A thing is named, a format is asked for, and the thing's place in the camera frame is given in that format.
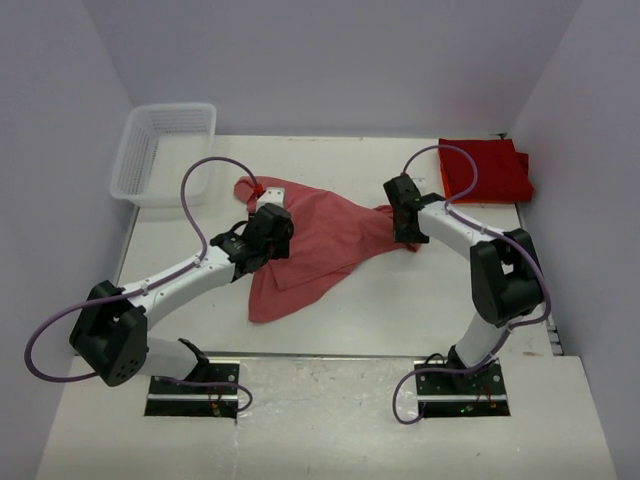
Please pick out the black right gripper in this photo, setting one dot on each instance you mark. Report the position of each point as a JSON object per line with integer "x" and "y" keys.
{"x": 402, "y": 237}

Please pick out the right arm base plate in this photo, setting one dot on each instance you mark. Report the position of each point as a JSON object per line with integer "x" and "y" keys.
{"x": 482, "y": 394}

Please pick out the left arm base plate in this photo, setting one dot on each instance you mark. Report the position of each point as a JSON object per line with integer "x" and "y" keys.
{"x": 165, "y": 399}

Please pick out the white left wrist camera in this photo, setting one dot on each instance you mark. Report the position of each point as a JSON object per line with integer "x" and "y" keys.
{"x": 272, "y": 195}

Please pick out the pink t shirt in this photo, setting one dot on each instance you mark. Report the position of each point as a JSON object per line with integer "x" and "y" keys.
{"x": 332, "y": 237}

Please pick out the white plastic basket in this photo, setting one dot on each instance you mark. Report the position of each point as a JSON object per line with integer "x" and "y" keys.
{"x": 159, "y": 143}

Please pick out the folded dark red t shirt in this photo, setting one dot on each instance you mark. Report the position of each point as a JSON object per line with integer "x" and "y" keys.
{"x": 482, "y": 170}

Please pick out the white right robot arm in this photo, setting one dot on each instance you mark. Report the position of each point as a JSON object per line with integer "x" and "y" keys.
{"x": 504, "y": 269}

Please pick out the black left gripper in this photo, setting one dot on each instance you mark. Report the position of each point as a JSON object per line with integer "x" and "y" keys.
{"x": 281, "y": 250}

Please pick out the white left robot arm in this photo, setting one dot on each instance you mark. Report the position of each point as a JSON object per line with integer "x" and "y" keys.
{"x": 112, "y": 330}

